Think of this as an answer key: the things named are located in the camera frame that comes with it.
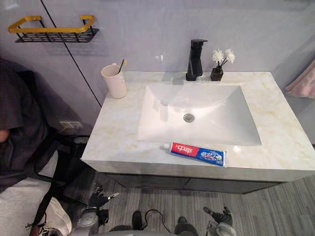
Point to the black office chair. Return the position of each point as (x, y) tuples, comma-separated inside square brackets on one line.
[(60, 157)]

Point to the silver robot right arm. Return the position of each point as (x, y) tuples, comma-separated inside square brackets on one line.
[(222, 229)]

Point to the dark glass diffuser bottle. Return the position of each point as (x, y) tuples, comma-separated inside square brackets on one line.
[(217, 74)]

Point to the dark robot left foot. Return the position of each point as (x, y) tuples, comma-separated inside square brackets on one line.
[(137, 221)]

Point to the person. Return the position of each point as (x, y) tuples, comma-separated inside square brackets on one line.
[(19, 110)]

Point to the black basin faucet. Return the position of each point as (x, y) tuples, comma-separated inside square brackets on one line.
[(194, 64)]

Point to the chrome sink drain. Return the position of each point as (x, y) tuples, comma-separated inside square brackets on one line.
[(189, 117)]

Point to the white ceramic sink basin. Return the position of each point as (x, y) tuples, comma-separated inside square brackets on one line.
[(209, 123)]

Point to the dark robot foot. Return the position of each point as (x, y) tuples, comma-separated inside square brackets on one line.
[(137, 221), (186, 225)]

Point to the dark robot right foot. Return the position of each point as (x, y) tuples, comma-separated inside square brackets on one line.
[(186, 225)]

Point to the white plastic cup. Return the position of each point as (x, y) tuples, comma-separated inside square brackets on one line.
[(115, 84)]

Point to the pink towel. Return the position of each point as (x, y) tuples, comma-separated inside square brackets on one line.
[(304, 81)]

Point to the grey robot body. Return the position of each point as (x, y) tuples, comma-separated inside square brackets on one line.
[(140, 233)]

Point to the yellow and black wall shelf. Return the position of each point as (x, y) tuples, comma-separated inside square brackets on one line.
[(50, 30)]

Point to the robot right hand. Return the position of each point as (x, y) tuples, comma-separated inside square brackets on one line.
[(221, 216)]

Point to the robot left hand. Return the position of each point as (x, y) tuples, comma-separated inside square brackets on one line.
[(98, 200)]

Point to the red and blue toothpaste tube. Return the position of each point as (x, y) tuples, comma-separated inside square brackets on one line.
[(197, 152)]

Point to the black toothbrush with yellow bristles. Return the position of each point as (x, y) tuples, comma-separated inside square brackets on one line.
[(122, 64)]

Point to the white flower diffuser sticks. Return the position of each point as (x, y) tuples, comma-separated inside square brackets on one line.
[(218, 56)]

